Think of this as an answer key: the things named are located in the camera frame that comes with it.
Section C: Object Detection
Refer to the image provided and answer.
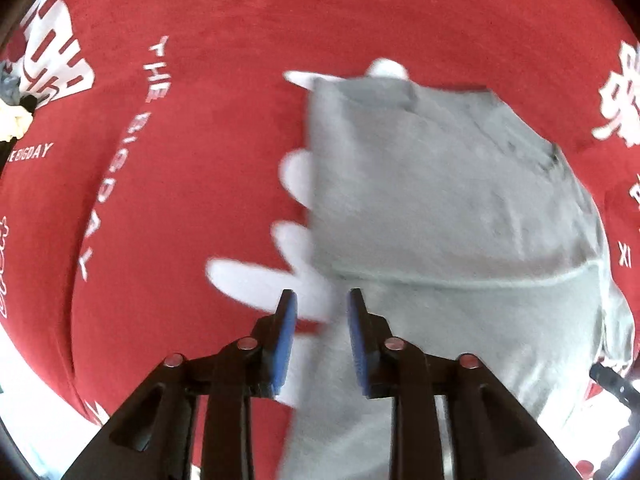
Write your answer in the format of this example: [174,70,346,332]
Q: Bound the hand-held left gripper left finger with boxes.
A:
[62,289,299,480]

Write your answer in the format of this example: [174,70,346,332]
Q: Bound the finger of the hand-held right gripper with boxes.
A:
[589,362,640,408]

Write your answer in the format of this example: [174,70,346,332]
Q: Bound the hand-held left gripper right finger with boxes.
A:
[346,288,576,480]

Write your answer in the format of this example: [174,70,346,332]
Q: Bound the grey small garment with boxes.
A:
[277,72,636,480]

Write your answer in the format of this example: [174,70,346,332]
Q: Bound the red printed blanket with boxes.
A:
[0,0,640,480]

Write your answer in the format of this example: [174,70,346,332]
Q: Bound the dark cloth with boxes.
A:
[0,60,25,102]

